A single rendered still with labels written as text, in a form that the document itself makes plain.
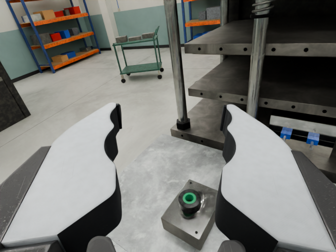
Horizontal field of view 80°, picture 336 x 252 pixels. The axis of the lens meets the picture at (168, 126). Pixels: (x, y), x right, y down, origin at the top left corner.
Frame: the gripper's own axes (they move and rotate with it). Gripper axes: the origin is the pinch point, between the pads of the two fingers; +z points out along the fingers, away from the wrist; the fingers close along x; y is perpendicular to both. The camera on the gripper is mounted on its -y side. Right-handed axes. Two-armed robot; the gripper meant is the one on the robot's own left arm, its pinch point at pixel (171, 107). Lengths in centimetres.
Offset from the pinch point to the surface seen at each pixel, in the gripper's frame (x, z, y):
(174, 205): 1, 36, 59
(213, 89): 23, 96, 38
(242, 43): 31, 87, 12
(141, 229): -11, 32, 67
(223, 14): 35, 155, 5
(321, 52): 56, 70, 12
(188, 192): 6, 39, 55
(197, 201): 9, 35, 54
